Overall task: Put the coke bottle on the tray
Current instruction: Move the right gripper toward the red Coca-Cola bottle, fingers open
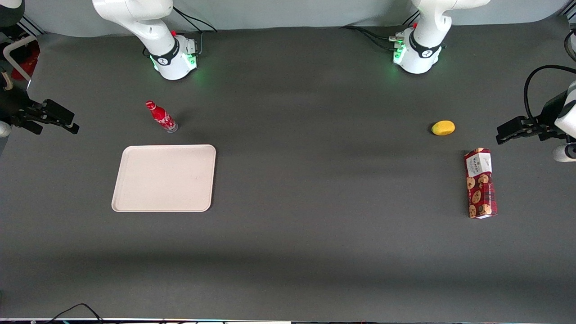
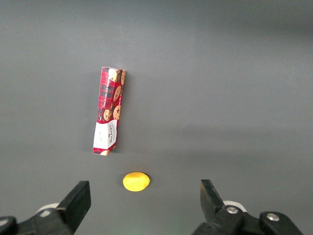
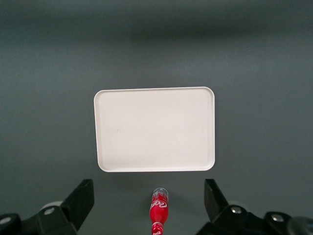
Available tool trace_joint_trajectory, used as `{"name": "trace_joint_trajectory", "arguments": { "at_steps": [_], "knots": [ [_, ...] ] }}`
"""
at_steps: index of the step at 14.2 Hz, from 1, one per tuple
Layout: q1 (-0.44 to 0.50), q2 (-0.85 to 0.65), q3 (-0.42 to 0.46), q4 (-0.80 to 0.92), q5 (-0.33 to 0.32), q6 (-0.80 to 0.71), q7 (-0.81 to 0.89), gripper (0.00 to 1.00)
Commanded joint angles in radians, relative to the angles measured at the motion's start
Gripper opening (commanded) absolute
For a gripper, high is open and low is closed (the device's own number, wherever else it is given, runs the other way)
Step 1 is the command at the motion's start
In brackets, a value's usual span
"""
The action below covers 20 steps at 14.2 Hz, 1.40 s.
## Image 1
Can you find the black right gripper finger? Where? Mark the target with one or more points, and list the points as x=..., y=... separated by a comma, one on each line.
x=69, y=128
x=58, y=112

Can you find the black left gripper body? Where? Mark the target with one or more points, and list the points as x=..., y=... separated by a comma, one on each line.
x=546, y=113

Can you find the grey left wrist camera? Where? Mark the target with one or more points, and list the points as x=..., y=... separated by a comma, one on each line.
x=563, y=153

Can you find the yellow lemon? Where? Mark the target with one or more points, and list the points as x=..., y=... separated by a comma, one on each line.
x=443, y=128

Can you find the aluminium frame rail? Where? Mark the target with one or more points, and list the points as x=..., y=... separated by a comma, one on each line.
x=31, y=26
x=569, y=15

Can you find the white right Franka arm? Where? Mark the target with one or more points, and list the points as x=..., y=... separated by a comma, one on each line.
x=166, y=49

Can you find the beige plastic tray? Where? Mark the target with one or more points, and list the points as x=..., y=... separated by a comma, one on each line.
x=164, y=177

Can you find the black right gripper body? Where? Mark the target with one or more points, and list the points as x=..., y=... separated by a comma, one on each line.
x=12, y=107

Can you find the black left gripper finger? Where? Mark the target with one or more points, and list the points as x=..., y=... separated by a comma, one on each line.
x=513, y=135
x=519, y=121

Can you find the red cookie box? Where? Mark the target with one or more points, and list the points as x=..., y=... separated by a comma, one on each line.
x=480, y=184

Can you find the red coke bottle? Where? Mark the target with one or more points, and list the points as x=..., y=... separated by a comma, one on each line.
x=163, y=118

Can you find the red object with white tube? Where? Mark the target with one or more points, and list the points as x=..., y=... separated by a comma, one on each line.
x=27, y=60

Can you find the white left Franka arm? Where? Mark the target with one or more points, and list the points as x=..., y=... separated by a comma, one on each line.
x=423, y=49

